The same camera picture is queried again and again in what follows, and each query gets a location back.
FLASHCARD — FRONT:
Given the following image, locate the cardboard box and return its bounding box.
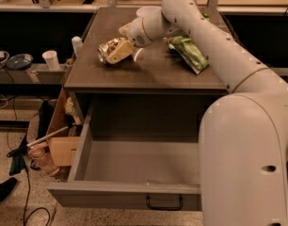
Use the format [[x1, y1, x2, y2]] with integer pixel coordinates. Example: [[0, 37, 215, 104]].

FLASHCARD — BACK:
[[47, 89, 79, 167]]

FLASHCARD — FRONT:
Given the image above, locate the white bowl on shelf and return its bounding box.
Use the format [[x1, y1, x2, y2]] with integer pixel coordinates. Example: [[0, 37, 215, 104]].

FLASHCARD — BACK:
[[0, 51, 9, 69]]

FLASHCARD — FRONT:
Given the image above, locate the white plastic bottle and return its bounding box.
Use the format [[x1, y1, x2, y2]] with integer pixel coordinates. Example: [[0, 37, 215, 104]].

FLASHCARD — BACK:
[[72, 36, 83, 57]]

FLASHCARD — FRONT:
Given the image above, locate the orange soda can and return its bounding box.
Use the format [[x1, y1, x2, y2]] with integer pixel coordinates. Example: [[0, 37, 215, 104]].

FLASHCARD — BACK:
[[97, 38, 126, 64]]

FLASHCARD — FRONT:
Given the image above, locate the white paper cup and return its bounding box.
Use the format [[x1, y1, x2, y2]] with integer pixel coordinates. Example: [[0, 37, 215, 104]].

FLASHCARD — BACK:
[[42, 50, 60, 71]]

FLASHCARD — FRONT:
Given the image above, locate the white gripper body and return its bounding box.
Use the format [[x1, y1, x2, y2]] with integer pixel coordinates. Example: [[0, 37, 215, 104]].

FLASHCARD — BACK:
[[127, 16, 152, 47]]

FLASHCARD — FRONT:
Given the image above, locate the clear plastic bag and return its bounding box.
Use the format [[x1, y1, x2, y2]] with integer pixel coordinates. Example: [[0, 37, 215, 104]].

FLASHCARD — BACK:
[[28, 142, 59, 176]]

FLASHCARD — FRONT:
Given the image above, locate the black drawer handle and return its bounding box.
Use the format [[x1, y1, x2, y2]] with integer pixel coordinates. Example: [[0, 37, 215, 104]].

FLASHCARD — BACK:
[[146, 196, 184, 211]]

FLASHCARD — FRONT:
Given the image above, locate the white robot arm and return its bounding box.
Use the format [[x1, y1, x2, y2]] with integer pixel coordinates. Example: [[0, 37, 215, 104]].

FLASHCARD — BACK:
[[120, 0, 288, 226]]

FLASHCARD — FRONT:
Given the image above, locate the black shoe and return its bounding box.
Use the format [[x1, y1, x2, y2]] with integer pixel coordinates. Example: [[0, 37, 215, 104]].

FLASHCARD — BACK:
[[0, 177, 17, 202]]

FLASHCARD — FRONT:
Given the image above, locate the white tube stick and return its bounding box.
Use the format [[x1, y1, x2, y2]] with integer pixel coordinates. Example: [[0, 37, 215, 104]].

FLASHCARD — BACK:
[[26, 126, 70, 148]]

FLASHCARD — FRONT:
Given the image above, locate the white ceramic bowl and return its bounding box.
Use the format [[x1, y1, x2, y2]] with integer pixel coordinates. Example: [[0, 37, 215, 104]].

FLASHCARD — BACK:
[[136, 6, 159, 17]]

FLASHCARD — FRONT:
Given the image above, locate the black floor cable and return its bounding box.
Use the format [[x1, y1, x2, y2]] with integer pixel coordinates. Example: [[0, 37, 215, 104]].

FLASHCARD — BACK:
[[22, 167, 52, 226]]

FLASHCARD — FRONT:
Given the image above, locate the grey cabinet counter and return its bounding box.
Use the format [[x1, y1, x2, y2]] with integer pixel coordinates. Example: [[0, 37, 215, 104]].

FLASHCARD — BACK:
[[63, 6, 229, 127]]

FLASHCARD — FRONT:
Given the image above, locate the grey round dish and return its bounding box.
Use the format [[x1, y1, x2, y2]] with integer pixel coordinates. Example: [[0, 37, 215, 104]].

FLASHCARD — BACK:
[[6, 54, 33, 71]]

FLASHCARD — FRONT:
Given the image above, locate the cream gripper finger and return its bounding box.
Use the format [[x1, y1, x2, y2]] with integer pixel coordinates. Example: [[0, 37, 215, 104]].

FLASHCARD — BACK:
[[119, 24, 131, 38], [106, 40, 135, 64]]

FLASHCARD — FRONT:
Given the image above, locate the green chip bag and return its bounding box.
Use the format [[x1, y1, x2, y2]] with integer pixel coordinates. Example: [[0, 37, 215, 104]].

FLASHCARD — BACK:
[[167, 28, 208, 74]]

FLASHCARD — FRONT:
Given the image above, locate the grey open top drawer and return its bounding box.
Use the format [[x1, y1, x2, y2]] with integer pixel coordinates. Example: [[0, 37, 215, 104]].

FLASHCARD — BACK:
[[48, 105, 204, 211]]

